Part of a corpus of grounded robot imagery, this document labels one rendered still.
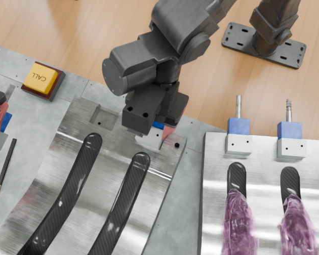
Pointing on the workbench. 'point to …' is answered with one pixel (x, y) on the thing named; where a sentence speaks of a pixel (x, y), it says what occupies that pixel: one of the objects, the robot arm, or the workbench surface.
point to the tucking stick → (4, 168)
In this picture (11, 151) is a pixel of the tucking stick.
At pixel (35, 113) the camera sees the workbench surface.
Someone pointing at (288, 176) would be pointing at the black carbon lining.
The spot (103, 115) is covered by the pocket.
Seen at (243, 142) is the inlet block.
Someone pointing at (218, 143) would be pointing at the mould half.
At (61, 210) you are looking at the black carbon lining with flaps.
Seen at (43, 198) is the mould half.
